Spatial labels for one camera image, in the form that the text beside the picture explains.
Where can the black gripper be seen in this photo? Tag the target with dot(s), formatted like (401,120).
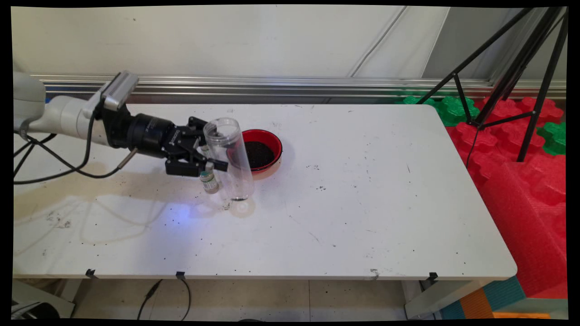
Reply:
(158,136)

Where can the clear plastic jar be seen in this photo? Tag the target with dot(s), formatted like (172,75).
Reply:
(233,172)

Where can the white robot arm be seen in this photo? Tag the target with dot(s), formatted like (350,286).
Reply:
(59,117)

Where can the red bowl with black seeds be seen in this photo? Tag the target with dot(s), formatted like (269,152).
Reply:
(267,140)

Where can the grey table leg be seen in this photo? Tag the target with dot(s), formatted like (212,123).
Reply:
(435,299)
(41,299)

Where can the green foam block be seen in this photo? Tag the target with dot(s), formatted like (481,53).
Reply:
(414,100)
(448,113)
(555,138)

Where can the orange foam floor tile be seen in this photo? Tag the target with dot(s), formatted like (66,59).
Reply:
(478,305)

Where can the black tripod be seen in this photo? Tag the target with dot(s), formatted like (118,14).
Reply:
(512,68)

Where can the large red foam block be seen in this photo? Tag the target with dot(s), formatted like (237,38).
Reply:
(521,226)

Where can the teal foam floor tile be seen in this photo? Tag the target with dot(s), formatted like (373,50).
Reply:
(507,290)

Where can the orange foam floor strip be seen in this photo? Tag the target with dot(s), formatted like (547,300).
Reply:
(521,315)

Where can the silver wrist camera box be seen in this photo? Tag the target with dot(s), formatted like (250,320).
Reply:
(118,88)

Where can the white wall conduit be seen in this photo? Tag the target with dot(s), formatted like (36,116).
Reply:
(378,43)

